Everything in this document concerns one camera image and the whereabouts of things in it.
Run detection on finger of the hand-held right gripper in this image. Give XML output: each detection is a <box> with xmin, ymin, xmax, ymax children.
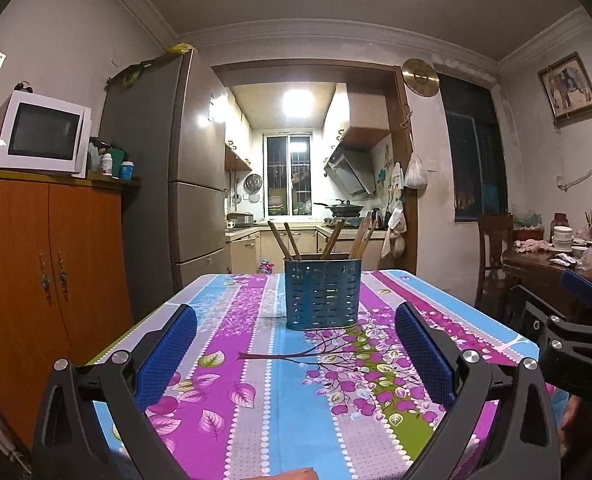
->
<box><xmin>506</xmin><ymin>285</ymin><xmax>592</xmax><ymax>402</ymax></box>
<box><xmin>560</xmin><ymin>269</ymin><xmax>592</xmax><ymax>326</ymax></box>

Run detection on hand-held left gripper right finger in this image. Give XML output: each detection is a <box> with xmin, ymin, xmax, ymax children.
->
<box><xmin>394</xmin><ymin>301</ymin><xmax>562</xmax><ymax>480</ymax></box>

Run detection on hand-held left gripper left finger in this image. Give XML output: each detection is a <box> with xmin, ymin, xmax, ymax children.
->
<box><xmin>32</xmin><ymin>304</ymin><xmax>199</xmax><ymax>480</ymax></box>

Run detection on blue metal utensil holder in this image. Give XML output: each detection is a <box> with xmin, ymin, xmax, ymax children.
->
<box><xmin>283</xmin><ymin>256</ymin><xmax>363</xmax><ymax>331</ymax></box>

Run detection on bunch of wooden chopsticks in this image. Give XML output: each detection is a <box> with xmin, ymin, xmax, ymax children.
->
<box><xmin>267</xmin><ymin>210</ymin><xmax>379</xmax><ymax>262</ymax></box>

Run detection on person's right hand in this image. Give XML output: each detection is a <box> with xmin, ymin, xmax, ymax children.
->
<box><xmin>563</xmin><ymin>395</ymin><xmax>592</xmax><ymax>431</ymax></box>

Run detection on person's left hand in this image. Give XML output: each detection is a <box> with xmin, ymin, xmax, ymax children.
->
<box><xmin>271</xmin><ymin>467</ymin><xmax>318</xmax><ymax>480</ymax></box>

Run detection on wooden dining table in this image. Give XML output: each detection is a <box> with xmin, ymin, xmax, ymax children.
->
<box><xmin>501</xmin><ymin>245</ymin><xmax>592</xmax><ymax>311</ymax></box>

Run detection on wooden chair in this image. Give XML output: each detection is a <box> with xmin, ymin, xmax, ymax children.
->
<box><xmin>477</xmin><ymin>214</ymin><xmax>516</xmax><ymax>311</ymax></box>

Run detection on floral striped tablecloth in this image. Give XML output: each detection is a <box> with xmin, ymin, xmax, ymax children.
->
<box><xmin>83</xmin><ymin>269</ymin><xmax>557</xmax><ymax>480</ymax></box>

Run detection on hanging cloth bag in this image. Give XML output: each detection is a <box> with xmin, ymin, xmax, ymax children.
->
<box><xmin>380</xmin><ymin>200</ymin><xmax>408</xmax><ymax>260</ymax></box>

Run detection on kitchen base cabinets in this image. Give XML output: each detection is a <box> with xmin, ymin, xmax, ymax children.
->
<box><xmin>226</xmin><ymin>227</ymin><xmax>387</xmax><ymax>275</ymax></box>

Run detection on orange wooden cabinet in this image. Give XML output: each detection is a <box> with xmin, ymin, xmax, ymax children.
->
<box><xmin>0</xmin><ymin>172</ymin><xmax>139</xmax><ymax>448</ymax></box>

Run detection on dark window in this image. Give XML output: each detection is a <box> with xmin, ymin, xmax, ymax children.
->
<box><xmin>436</xmin><ymin>72</ymin><xmax>508</xmax><ymax>222</ymax></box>

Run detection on black wok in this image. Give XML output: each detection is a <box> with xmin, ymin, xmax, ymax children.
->
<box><xmin>313</xmin><ymin>199</ymin><xmax>364</xmax><ymax>216</ymax></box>

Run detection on white plastic bag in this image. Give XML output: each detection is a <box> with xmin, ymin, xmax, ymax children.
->
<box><xmin>404</xmin><ymin>152</ymin><xmax>429</xmax><ymax>190</ymax></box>

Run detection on grey refrigerator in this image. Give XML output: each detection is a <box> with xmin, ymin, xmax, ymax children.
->
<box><xmin>98</xmin><ymin>49</ymin><xmax>232</xmax><ymax>321</ymax></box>

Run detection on metal range hood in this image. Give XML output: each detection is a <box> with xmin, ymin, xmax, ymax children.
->
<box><xmin>323</xmin><ymin>147</ymin><xmax>377</xmax><ymax>198</ymax></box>

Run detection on green box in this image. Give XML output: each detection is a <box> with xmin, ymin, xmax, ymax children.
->
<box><xmin>107</xmin><ymin>147</ymin><xmax>127</xmax><ymax>176</ymax></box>

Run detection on barred kitchen window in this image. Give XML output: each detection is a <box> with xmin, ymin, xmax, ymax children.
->
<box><xmin>263</xmin><ymin>132</ymin><xmax>313</xmax><ymax>217</ymax></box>

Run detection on white microwave oven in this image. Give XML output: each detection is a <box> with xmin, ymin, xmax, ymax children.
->
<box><xmin>0</xmin><ymin>90</ymin><xmax>93</xmax><ymax>178</ymax></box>

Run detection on kitchen ceiling light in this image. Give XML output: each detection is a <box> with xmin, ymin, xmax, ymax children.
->
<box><xmin>282</xmin><ymin>90</ymin><xmax>313</xmax><ymax>116</ymax></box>

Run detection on white wall cable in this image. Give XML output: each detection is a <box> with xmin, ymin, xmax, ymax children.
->
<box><xmin>556</xmin><ymin>142</ymin><xmax>592</xmax><ymax>191</ymax></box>

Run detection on elephant wall picture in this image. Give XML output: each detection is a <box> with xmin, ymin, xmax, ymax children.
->
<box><xmin>537</xmin><ymin>52</ymin><xmax>592</xmax><ymax>126</ymax></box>

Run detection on gold wall clock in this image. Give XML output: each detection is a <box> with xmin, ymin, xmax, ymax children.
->
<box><xmin>402</xmin><ymin>58</ymin><xmax>440</xmax><ymax>97</ymax></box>

